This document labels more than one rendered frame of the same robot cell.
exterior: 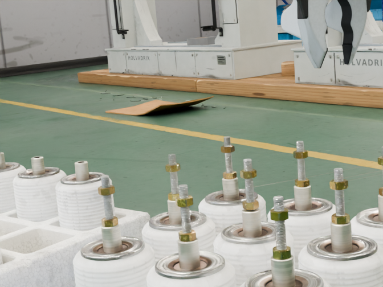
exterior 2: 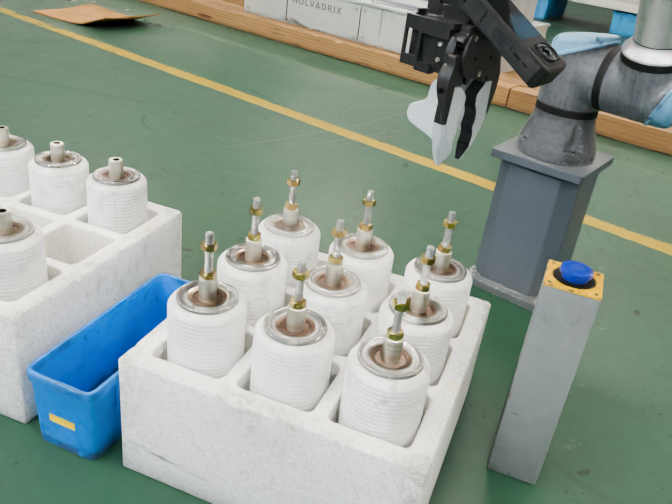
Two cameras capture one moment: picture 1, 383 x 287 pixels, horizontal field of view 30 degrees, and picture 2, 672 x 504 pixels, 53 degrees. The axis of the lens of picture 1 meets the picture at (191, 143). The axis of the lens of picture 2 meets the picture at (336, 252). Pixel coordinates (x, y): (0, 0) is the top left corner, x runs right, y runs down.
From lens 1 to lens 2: 0.31 m
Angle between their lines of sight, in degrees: 27
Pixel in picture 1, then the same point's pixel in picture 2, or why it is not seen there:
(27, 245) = (55, 242)
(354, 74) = (306, 15)
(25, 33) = not seen: outside the picture
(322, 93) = (273, 29)
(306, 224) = (370, 268)
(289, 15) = (420, 109)
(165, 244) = (247, 285)
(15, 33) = not seen: outside the picture
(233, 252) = (322, 304)
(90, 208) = (128, 209)
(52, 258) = (100, 269)
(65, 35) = not seen: outside the picture
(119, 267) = (223, 322)
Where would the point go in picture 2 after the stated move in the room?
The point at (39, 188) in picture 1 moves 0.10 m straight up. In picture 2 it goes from (63, 179) to (59, 121)
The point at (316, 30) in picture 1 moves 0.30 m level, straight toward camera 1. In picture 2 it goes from (448, 135) to (573, 282)
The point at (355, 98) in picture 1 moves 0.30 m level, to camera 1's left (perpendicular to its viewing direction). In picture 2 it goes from (305, 41) to (244, 38)
